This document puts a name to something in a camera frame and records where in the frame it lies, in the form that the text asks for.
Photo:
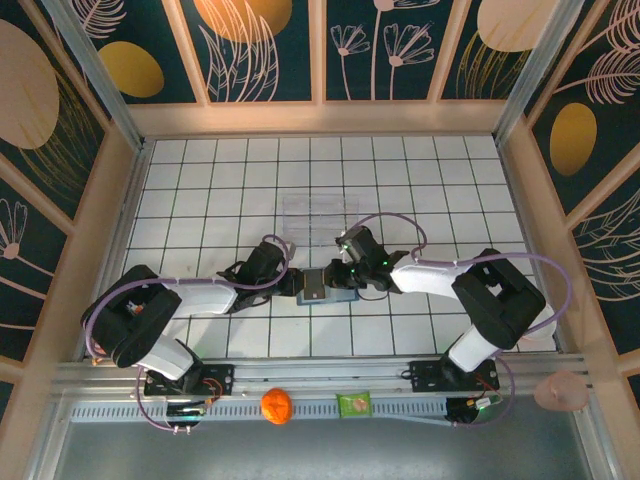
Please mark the teal leather card holder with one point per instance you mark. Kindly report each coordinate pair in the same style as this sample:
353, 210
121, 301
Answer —
340, 296

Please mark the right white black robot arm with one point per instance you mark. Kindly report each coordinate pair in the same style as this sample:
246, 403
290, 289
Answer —
430, 280

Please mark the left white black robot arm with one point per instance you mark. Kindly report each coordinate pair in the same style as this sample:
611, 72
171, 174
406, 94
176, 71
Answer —
200, 297

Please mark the clear plastic tray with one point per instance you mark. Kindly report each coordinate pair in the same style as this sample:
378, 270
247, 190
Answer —
315, 220

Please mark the orange ball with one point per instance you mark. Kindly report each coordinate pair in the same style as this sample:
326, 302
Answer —
276, 406

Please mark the green snack packet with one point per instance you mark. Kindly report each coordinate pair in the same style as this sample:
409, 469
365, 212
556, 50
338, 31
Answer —
354, 405

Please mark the small control board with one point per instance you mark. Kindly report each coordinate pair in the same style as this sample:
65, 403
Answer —
186, 412
475, 410

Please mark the pink plastic cup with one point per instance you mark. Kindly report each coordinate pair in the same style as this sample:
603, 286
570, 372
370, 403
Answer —
561, 392

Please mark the aluminium mounting rail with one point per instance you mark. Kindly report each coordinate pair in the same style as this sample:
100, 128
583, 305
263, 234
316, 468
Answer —
320, 372

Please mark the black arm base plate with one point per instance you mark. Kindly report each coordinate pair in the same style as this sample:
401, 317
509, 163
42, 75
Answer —
220, 380
425, 377

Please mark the aluminium frame post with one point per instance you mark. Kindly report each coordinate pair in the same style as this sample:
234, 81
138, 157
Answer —
537, 65
95, 75

